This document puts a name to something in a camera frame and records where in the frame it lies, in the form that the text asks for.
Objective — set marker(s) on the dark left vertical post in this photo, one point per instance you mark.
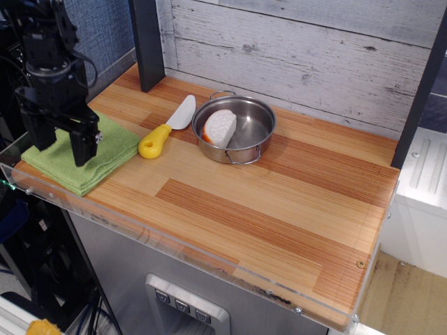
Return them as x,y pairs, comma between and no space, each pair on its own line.
147,40

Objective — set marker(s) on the white orange toy food piece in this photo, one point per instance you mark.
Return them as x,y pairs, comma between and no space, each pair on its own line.
219,128

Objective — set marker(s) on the steel cabinet with buttons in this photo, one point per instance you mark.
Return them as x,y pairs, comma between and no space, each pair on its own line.
151,292

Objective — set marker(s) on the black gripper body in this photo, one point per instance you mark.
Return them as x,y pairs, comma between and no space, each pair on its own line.
58,94

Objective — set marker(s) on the yellow handled toy knife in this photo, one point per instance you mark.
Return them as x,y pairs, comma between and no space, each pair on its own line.
151,146

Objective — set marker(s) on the small steel pot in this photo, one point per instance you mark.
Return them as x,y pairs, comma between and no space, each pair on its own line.
254,127

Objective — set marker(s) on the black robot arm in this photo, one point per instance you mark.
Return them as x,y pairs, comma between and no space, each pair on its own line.
44,31

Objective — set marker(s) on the clear acrylic table guard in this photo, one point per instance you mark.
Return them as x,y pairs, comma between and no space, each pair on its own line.
299,227

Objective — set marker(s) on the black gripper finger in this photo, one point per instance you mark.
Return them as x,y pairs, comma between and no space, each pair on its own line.
84,146
41,132

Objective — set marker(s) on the green towel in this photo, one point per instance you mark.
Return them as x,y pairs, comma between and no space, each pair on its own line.
57,162

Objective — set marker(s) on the white ribbed block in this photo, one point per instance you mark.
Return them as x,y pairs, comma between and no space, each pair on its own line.
423,174

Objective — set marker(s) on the dark right vertical post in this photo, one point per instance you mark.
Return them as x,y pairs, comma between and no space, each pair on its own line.
428,78

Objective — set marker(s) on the dark vertical post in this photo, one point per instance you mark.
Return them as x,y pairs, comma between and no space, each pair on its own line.
147,40
428,78

